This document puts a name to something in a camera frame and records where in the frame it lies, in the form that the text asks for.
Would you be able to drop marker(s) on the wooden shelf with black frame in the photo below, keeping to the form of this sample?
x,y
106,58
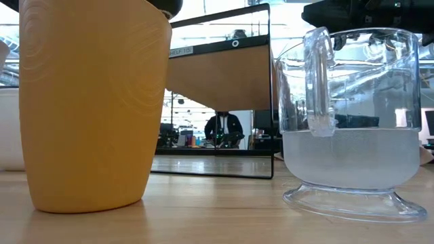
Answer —
x,y
230,81

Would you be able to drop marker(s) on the black perforated computer case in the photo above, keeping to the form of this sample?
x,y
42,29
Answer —
x,y
264,128

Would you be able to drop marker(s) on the background black robot arm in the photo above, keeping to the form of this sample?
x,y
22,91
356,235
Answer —
x,y
237,136

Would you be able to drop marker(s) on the person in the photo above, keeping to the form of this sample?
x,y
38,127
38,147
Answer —
x,y
223,125

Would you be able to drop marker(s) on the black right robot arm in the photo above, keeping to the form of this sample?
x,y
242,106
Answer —
x,y
413,17

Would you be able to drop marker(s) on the orange cup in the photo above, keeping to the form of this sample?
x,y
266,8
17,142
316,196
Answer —
x,y
95,101

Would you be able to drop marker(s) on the white mug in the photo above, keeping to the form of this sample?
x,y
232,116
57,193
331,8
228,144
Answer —
x,y
10,135

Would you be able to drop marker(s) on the orange bottle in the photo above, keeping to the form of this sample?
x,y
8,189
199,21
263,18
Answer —
x,y
193,141

